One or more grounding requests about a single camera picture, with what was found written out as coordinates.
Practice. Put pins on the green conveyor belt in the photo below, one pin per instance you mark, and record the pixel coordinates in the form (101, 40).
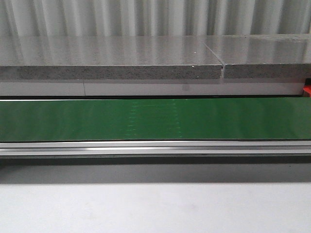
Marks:
(156, 119)

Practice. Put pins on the grey speckled stone slab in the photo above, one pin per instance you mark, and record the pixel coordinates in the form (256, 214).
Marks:
(107, 58)

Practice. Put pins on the white panel under slabs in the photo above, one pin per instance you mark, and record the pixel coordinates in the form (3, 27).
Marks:
(215, 87)

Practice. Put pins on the red plastic tray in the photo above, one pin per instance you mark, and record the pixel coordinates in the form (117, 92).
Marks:
(307, 91)

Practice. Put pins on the white pleated curtain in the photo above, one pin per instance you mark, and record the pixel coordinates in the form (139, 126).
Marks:
(153, 17)

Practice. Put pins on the aluminium conveyor side rail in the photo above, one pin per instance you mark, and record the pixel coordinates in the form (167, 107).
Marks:
(136, 149)

